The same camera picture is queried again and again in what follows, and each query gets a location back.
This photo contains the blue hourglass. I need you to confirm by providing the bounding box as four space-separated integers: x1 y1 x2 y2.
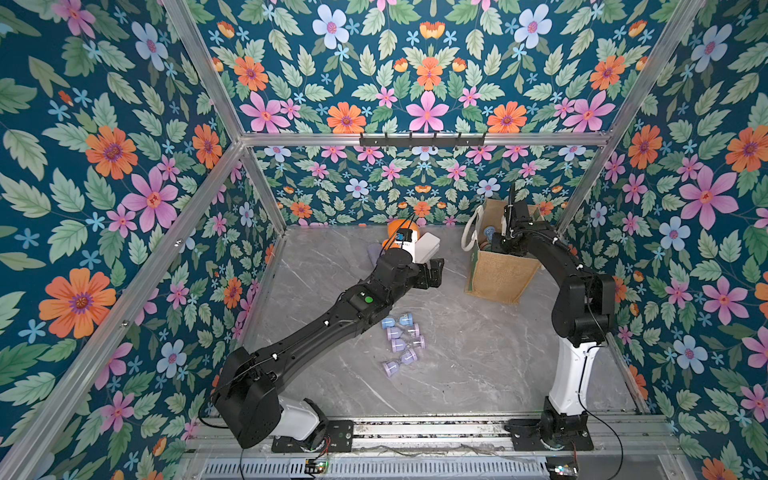
483 226 497 242
380 313 415 330

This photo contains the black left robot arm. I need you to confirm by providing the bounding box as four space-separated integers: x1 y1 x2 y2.
210 248 445 451

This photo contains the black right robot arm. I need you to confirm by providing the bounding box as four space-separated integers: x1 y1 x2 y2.
491 200 615 450

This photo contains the purple hourglass second row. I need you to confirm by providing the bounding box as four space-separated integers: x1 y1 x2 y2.
385 324 421 340

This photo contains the purple hourglass third row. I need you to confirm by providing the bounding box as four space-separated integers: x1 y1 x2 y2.
390 336 426 353

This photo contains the purple hourglass centre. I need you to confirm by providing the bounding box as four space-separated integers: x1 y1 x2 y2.
382 349 419 378

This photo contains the white rectangular box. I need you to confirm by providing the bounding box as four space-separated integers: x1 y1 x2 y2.
414 233 440 264

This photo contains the orange plush toy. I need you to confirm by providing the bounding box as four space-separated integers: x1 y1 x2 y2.
382 218 419 249

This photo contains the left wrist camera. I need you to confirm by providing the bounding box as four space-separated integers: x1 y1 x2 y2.
395 227 419 263

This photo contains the black wall hook rail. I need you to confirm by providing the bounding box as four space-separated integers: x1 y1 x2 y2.
358 132 486 149

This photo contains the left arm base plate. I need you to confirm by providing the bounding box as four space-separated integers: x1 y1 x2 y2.
271 420 355 454

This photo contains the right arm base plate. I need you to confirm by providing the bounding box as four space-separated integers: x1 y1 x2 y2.
504 417 595 452

